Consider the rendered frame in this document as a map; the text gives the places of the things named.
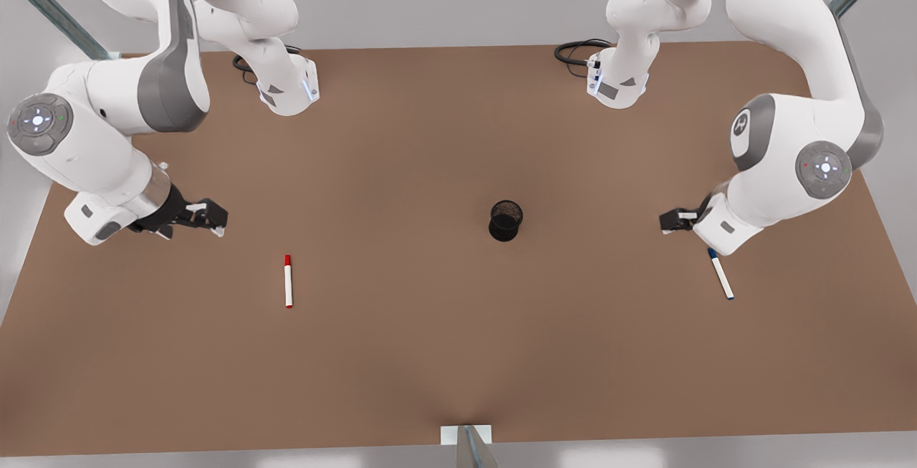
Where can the silver frame post with foot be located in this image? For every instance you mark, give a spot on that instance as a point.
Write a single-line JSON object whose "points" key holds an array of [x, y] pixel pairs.
{"points": [[471, 445]]}

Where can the blue capped white marker pen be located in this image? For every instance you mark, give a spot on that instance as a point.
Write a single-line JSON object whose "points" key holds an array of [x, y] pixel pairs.
{"points": [[721, 274]]}

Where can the black mesh pen cup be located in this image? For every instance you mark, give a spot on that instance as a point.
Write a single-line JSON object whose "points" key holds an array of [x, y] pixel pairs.
{"points": [[506, 221]]}

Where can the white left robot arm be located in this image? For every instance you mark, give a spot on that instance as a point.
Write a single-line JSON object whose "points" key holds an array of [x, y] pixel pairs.
{"points": [[788, 138]]}

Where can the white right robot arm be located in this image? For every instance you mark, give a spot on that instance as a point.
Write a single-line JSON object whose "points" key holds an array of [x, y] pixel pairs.
{"points": [[107, 102]]}

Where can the red capped white marker pen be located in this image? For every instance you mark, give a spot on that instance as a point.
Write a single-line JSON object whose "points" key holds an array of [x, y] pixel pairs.
{"points": [[288, 281]]}

